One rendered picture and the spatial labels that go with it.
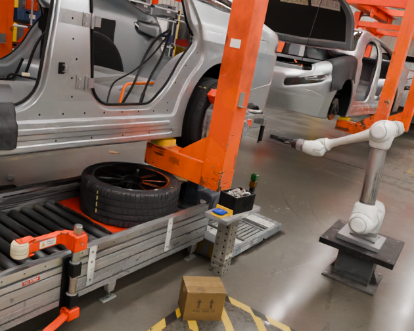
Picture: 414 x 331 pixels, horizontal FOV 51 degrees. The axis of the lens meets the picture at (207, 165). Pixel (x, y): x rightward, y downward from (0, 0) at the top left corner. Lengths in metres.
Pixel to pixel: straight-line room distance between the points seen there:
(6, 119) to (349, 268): 2.40
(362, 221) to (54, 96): 2.00
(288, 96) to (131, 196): 3.56
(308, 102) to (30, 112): 4.12
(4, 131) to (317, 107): 4.38
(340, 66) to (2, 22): 4.00
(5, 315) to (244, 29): 1.96
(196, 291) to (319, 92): 3.96
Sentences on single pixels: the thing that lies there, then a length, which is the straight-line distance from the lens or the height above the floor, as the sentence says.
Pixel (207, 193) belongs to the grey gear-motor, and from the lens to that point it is 3.15.
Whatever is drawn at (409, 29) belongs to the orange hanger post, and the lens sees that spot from 6.69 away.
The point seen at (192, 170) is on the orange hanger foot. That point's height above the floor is 0.60.
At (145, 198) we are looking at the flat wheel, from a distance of 2.65.
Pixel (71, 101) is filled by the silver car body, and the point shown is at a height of 1.01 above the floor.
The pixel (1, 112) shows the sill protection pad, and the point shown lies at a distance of 2.27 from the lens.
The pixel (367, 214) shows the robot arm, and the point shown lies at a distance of 2.99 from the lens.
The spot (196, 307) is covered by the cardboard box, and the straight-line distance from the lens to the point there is 2.44.
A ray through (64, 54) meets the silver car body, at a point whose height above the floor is 1.26.
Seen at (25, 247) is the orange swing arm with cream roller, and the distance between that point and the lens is 2.01.
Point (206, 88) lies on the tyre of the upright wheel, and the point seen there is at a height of 1.11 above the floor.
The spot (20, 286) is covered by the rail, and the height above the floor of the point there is 0.31.
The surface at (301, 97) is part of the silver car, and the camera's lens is 5.78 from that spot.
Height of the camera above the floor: 1.45
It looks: 16 degrees down
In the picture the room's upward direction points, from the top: 10 degrees clockwise
